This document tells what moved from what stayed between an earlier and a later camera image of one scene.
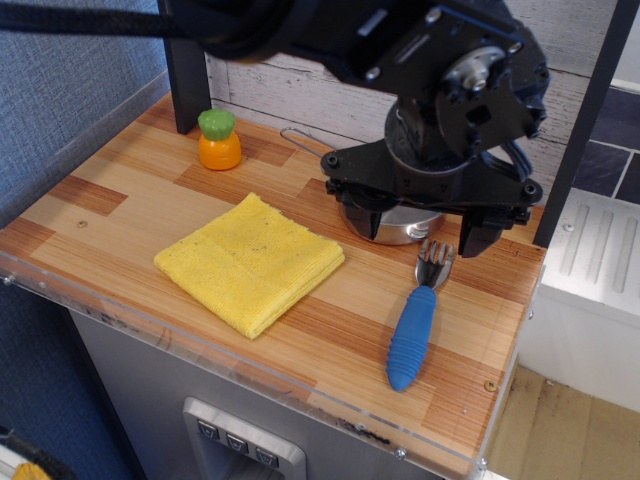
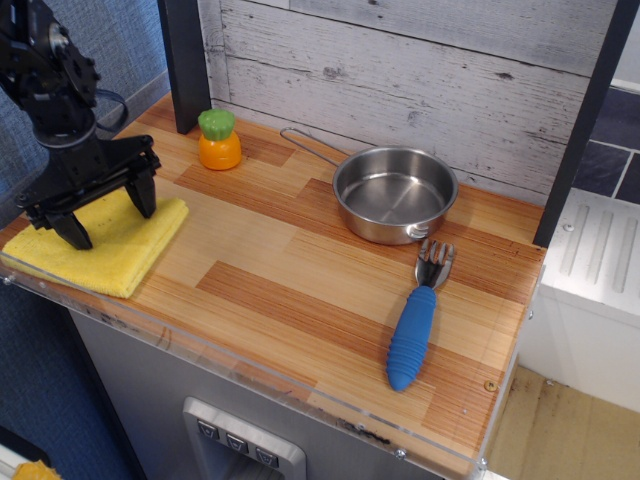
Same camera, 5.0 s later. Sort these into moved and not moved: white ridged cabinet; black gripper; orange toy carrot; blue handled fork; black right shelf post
Moved: black gripper
Not moved: orange toy carrot; blue handled fork; black right shelf post; white ridged cabinet
